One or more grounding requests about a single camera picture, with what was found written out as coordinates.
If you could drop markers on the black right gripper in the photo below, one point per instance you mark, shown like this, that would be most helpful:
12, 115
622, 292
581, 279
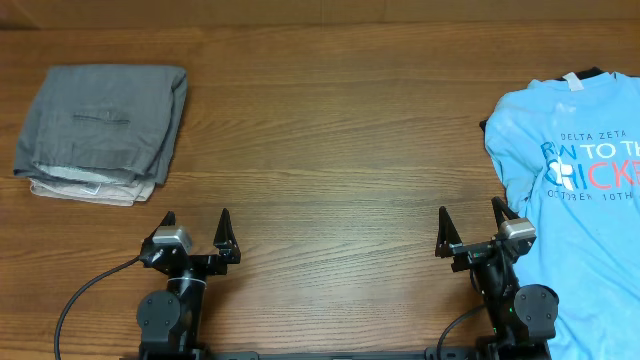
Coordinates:
447, 238

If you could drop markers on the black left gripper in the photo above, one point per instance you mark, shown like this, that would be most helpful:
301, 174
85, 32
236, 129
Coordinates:
227, 249

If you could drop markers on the light blue printed t-shirt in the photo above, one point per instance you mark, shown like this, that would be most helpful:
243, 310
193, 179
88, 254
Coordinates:
567, 154

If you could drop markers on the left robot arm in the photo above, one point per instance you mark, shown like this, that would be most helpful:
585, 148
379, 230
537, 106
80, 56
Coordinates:
170, 319

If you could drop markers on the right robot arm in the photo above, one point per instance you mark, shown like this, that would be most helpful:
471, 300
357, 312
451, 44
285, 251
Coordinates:
522, 317

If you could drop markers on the folded beige garment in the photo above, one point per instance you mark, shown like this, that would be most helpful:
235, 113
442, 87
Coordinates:
98, 193

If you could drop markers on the folded grey trousers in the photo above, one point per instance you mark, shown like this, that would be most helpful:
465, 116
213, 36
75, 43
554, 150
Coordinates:
112, 123

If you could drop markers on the black garment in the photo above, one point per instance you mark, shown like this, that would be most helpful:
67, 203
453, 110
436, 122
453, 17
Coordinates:
587, 73

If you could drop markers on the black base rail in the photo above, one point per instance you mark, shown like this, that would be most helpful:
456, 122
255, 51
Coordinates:
330, 355

